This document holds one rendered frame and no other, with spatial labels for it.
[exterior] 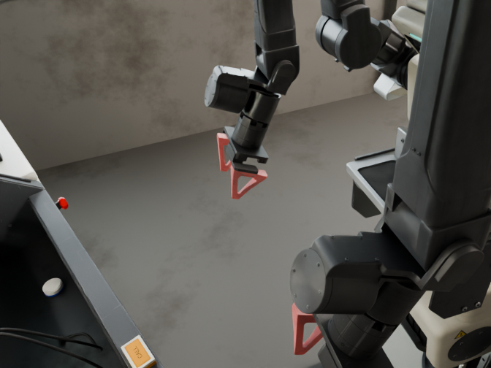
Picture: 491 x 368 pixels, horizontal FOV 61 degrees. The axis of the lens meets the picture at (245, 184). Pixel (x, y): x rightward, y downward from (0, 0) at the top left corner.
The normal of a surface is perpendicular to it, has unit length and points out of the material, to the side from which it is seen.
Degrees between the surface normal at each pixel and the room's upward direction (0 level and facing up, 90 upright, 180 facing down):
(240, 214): 0
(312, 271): 63
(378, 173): 0
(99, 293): 0
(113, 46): 90
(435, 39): 90
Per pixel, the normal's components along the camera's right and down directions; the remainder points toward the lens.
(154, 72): 0.26, 0.57
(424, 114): -0.96, 0.25
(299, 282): -0.90, -0.14
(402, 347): -0.11, -0.79
